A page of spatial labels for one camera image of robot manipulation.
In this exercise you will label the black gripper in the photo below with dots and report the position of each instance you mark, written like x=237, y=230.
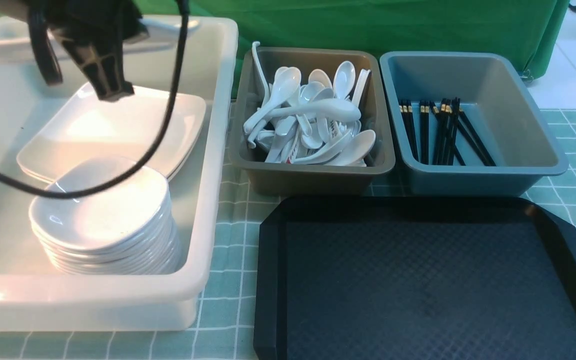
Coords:
x=92, y=33

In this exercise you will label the white square rice plate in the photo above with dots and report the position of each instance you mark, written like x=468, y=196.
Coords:
x=161, y=36

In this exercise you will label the stack of white square plates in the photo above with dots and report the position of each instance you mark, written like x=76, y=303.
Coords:
x=85, y=127

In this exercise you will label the white ladle spoon bin edge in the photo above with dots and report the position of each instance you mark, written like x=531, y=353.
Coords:
x=260, y=72

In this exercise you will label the large white plastic tub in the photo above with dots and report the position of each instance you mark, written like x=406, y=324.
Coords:
x=34, y=296

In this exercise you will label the stack of white bowls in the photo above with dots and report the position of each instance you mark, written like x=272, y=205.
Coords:
x=128, y=229

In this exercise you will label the brown plastic spoon bin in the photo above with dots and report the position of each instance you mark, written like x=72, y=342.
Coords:
x=287, y=179

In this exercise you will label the top white spoon in bin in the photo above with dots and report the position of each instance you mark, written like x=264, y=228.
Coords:
x=338, y=109

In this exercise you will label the white spoon bin front right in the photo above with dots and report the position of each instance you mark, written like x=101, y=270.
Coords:
x=355, y=150

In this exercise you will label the black plastic serving tray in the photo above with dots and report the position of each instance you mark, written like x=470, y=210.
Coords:
x=415, y=278

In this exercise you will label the blue-grey plastic chopstick bin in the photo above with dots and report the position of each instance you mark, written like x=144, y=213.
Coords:
x=512, y=146

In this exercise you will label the green backdrop cloth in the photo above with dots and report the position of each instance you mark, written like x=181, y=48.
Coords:
x=522, y=31

